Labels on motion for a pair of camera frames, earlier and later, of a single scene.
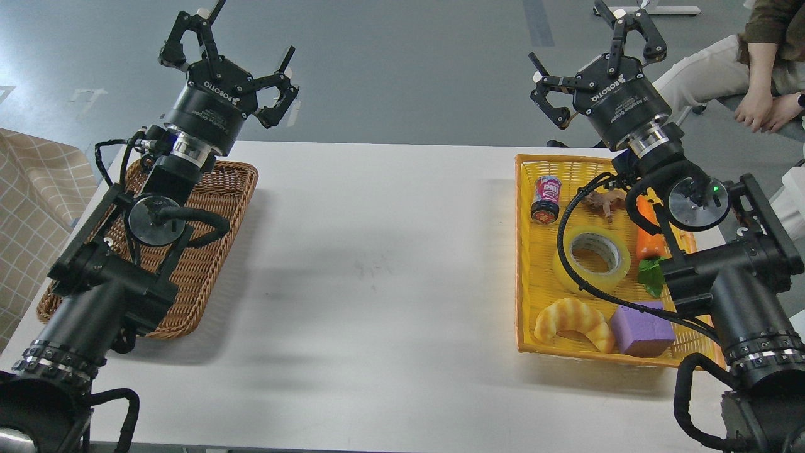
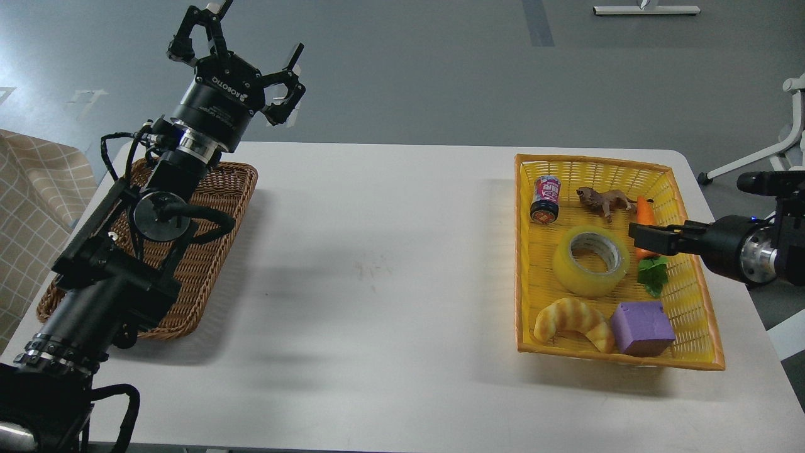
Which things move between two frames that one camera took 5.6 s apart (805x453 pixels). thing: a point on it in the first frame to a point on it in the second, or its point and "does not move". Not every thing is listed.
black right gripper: x=621 y=102 to x=743 y=247
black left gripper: x=212 y=109 does not move
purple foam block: x=640 y=334 does not move
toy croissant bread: x=573 y=314 does not move
